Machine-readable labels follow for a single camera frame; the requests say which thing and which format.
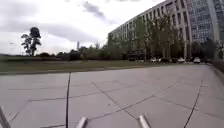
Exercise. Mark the distant line of bushes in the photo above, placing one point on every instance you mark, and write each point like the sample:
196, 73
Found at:
86, 53

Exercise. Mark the grey concrete slab pavement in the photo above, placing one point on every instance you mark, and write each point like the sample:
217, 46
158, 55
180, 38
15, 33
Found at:
110, 96

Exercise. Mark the white car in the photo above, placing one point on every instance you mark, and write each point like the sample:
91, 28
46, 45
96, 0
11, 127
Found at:
196, 60
181, 60
153, 60

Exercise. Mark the grass lawn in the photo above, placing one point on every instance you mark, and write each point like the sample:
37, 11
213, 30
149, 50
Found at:
66, 65

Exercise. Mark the dark car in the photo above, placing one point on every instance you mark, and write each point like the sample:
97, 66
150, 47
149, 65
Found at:
163, 60

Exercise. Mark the row of trees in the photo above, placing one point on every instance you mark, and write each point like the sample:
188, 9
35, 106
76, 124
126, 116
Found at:
160, 36

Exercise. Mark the robot's own part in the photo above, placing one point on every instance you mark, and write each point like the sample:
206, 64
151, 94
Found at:
81, 122
144, 121

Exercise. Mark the lone tall tree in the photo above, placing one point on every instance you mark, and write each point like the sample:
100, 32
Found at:
31, 41

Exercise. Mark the large curved grey building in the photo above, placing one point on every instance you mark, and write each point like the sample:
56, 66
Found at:
196, 20

